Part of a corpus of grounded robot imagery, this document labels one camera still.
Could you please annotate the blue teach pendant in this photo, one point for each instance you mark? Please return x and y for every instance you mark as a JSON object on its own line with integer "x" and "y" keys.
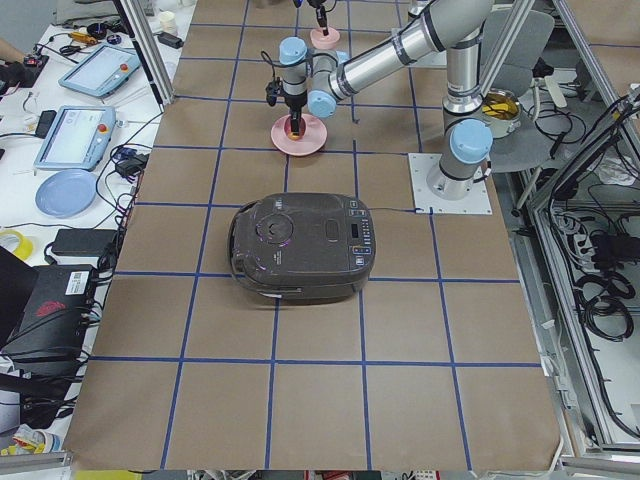
{"x": 77, "y": 139}
{"x": 103, "y": 72}

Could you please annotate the grey chair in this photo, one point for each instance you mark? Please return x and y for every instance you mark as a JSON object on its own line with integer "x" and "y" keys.
{"x": 515, "y": 75}

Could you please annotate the black computer box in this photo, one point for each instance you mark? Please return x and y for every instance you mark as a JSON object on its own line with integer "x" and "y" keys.
{"x": 45, "y": 310}

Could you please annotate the yellow tape roll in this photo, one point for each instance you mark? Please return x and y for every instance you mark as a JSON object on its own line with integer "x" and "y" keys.
{"x": 16, "y": 243}

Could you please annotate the black power adapter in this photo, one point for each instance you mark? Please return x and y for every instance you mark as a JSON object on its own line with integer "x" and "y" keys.
{"x": 79, "y": 242}

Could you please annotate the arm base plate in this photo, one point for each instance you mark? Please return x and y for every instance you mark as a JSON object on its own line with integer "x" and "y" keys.
{"x": 434, "y": 193}

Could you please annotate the pink plate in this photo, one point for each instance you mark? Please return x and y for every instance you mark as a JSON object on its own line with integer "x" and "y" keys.
{"x": 313, "y": 136}

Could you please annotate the light blue plate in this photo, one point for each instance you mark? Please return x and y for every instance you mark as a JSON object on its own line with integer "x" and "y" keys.
{"x": 66, "y": 193}

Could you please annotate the red apple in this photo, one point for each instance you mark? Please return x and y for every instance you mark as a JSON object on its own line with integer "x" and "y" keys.
{"x": 296, "y": 134}

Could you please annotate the aluminium frame post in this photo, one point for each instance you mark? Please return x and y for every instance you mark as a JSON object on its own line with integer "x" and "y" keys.
{"x": 134, "y": 20}

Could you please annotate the dark grey rice cooker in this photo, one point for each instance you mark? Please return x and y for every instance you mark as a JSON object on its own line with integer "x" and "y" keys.
{"x": 302, "y": 246}

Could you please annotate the pink bowl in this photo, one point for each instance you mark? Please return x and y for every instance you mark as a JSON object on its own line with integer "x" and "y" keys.
{"x": 321, "y": 41}

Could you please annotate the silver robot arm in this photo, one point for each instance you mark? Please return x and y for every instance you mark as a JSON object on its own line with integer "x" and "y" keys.
{"x": 309, "y": 2}
{"x": 312, "y": 79}

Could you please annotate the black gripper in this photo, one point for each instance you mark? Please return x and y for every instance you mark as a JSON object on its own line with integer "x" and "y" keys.
{"x": 318, "y": 7}
{"x": 295, "y": 102}

